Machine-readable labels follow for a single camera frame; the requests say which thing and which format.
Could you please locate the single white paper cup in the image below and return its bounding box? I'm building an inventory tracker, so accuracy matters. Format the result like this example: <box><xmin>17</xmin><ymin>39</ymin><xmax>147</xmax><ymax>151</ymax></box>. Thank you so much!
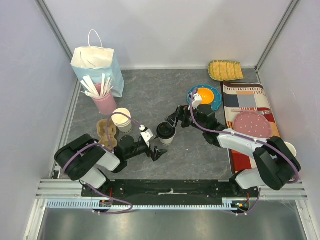
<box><xmin>158</xmin><ymin>129</ymin><xmax>176</xmax><ymax>146</ymax></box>

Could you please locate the black plastic cup lid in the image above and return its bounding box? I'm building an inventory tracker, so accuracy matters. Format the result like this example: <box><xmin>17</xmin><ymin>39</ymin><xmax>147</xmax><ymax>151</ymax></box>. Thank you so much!
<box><xmin>156</xmin><ymin>121</ymin><xmax>176</xmax><ymax>140</ymax></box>

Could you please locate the stack of white paper cups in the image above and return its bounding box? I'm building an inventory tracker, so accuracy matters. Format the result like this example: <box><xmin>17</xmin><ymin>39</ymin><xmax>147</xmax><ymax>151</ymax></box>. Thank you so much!
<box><xmin>111</xmin><ymin>108</ymin><xmax>132</xmax><ymax>134</ymax></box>

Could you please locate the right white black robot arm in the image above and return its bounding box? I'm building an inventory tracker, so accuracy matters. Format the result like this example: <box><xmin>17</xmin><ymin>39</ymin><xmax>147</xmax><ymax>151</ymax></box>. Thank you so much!
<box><xmin>165</xmin><ymin>104</ymin><xmax>301</xmax><ymax>197</ymax></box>

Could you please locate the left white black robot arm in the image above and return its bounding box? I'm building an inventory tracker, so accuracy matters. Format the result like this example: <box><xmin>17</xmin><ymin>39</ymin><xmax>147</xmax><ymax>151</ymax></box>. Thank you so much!
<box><xmin>54</xmin><ymin>134</ymin><xmax>168</xmax><ymax>197</ymax></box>

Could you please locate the orange bowl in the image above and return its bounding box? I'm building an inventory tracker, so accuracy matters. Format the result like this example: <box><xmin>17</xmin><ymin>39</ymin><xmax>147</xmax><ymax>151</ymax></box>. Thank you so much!
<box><xmin>197</xmin><ymin>87</ymin><xmax>215</xmax><ymax>105</ymax></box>

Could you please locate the blue dotted plate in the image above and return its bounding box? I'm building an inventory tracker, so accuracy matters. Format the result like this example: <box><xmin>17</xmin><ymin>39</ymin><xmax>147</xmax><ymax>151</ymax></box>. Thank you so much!
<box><xmin>186</xmin><ymin>84</ymin><xmax>222</xmax><ymax>111</ymax></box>

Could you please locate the brown cardboard cup carrier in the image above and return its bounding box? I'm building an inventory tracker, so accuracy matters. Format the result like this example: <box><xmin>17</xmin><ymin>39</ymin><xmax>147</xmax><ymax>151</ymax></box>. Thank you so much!
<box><xmin>96</xmin><ymin>119</ymin><xmax>118</xmax><ymax>150</ymax></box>

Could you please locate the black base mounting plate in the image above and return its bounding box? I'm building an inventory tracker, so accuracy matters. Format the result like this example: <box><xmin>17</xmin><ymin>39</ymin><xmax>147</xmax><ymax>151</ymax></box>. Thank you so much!
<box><xmin>97</xmin><ymin>179</ymin><xmax>258</xmax><ymax>205</ymax></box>

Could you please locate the pink straw holder cup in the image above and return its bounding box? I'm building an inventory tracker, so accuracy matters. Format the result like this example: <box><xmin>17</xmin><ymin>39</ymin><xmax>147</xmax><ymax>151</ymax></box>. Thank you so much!
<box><xmin>92</xmin><ymin>91</ymin><xmax>117</xmax><ymax>115</ymax></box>

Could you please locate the yellow woven tray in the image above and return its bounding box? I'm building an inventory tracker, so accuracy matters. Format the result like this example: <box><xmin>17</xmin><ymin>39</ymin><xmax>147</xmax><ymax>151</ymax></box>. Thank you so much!
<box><xmin>208</xmin><ymin>60</ymin><xmax>244</xmax><ymax>82</ymax></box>

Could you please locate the colourful patterned placemat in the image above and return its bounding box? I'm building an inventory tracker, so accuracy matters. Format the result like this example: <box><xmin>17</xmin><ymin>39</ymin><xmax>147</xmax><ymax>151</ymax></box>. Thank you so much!
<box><xmin>219</xmin><ymin>80</ymin><xmax>285</xmax><ymax>175</ymax></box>

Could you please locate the pink dotted plate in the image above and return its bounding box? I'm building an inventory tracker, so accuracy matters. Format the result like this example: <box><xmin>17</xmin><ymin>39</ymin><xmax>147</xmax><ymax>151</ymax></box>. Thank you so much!
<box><xmin>233</xmin><ymin>111</ymin><xmax>272</xmax><ymax>139</ymax></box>

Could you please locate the white wrapped straws bundle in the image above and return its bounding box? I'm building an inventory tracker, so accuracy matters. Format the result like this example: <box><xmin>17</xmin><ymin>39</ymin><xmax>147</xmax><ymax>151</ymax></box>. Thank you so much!
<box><xmin>80</xmin><ymin>73</ymin><xmax>113</xmax><ymax>99</ymax></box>

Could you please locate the light blue paper bag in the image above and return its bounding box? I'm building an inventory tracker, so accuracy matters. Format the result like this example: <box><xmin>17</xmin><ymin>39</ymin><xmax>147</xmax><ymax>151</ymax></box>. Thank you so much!
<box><xmin>70</xmin><ymin>42</ymin><xmax>125</xmax><ymax>98</ymax></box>

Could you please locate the light blue mug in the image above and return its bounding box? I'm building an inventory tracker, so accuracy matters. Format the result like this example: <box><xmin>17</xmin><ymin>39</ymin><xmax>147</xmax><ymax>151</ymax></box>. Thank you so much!
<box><xmin>284</xmin><ymin>141</ymin><xmax>297</xmax><ymax>157</ymax></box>

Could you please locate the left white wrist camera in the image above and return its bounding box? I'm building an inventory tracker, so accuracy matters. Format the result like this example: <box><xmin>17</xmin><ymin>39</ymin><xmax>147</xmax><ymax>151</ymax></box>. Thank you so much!
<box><xmin>139</xmin><ymin>125</ymin><xmax>156</xmax><ymax>147</ymax></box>

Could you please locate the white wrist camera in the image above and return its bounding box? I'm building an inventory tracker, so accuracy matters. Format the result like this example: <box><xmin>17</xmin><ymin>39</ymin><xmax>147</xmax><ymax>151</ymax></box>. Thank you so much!
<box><xmin>139</xmin><ymin>125</ymin><xmax>156</xmax><ymax>147</ymax></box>
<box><xmin>189</xmin><ymin>93</ymin><xmax>202</xmax><ymax>110</ymax></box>

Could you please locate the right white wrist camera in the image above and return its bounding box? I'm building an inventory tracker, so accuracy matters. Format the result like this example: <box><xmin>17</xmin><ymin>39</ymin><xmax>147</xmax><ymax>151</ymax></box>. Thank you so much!
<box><xmin>189</xmin><ymin>93</ymin><xmax>202</xmax><ymax>110</ymax></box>

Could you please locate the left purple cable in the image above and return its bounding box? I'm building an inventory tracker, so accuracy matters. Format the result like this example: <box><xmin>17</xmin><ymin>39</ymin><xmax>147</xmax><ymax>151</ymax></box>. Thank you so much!
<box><xmin>61</xmin><ymin>112</ymin><xmax>148</xmax><ymax>216</ymax></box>

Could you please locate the purple cable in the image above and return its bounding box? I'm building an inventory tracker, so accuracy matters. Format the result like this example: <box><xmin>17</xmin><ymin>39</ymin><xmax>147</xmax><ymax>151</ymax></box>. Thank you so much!
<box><xmin>189</xmin><ymin>91</ymin><xmax>300</xmax><ymax>216</ymax></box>
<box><xmin>61</xmin><ymin>112</ymin><xmax>148</xmax><ymax>216</ymax></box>

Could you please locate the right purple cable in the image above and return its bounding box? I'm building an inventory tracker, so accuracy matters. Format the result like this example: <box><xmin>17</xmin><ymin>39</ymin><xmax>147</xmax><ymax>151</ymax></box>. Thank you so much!
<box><xmin>189</xmin><ymin>91</ymin><xmax>300</xmax><ymax>216</ymax></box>

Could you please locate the slotted cable duct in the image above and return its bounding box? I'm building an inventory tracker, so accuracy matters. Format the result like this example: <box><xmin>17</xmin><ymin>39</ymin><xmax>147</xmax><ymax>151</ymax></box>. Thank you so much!
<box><xmin>47</xmin><ymin>196</ymin><xmax>246</xmax><ymax>210</ymax></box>

